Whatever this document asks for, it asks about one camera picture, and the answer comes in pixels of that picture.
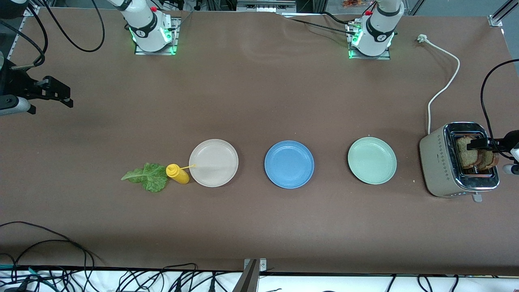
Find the brown bread slice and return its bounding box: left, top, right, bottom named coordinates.
left=455, top=136, right=483, bottom=170
left=480, top=150, right=500, bottom=171

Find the green lettuce leaf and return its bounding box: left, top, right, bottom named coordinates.
left=121, top=163, right=168, bottom=193

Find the light green round plate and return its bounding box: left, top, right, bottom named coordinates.
left=347, top=137, right=397, bottom=185

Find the beige round plate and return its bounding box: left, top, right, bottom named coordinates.
left=189, top=139, right=239, bottom=188

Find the blue round plate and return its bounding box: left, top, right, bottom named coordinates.
left=264, top=140, right=315, bottom=189

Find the beige chrome toaster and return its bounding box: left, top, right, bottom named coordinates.
left=419, top=122, right=500, bottom=202

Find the yellow squeeze bottle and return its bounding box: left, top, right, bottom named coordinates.
left=166, top=163, right=197, bottom=185

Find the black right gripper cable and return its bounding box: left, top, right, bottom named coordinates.
left=0, top=4, right=48, bottom=71

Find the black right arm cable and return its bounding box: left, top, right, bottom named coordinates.
left=40, top=0, right=105, bottom=53

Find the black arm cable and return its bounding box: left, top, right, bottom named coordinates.
left=480, top=59, right=519, bottom=158
left=40, top=0, right=105, bottom=53

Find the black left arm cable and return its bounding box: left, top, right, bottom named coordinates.
left=480, top=59, right=519, bottom=158

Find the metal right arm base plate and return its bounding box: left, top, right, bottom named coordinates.
left=134, top=16, right=181, bottom=56

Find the white toaster power cable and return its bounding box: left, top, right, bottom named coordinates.
left=417, top=34, right=461, bottom=135

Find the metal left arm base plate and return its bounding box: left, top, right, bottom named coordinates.
left=347, top=20, right=392, bottom=60

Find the teal cable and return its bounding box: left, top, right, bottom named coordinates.
left=0, top=264, right=55, bottom=291

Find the aluminium frame profile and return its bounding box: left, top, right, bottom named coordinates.
left=236, top=0, right=297, bottom=13

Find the silver metal bracket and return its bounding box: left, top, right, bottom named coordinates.
left=243, top=258, right=267, bottom=271

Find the dark metal mount post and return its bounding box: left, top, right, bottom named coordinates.
left=232, top=260, right=260, bottom=292

